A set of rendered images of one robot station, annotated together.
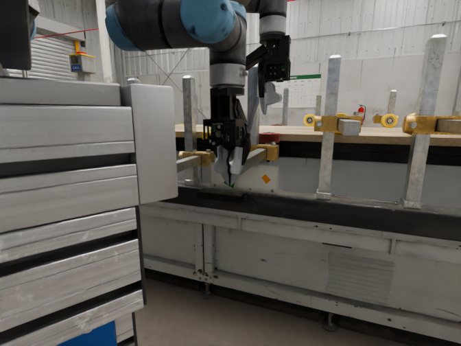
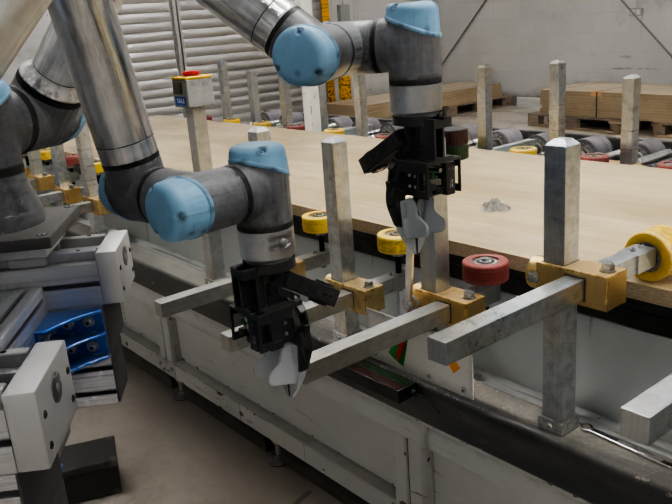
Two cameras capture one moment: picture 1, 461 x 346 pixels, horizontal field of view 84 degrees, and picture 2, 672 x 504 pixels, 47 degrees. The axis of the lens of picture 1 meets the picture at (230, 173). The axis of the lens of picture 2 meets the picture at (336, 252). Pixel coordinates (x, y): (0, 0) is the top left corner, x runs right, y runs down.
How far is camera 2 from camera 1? 0.72 m
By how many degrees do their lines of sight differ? 31
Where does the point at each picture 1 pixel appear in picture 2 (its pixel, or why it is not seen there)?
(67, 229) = not seen: outside the picture
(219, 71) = (242, 243)
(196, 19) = (158, 225)
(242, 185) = (417, 366)
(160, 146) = (28, 433)
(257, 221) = (453, 441)
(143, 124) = (13, 420)
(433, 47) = not seen: outside the picture
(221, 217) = (397, 416)
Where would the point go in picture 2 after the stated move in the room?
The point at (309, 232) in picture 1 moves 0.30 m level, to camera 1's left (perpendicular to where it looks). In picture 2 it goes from (541, 491) to (378, 451)
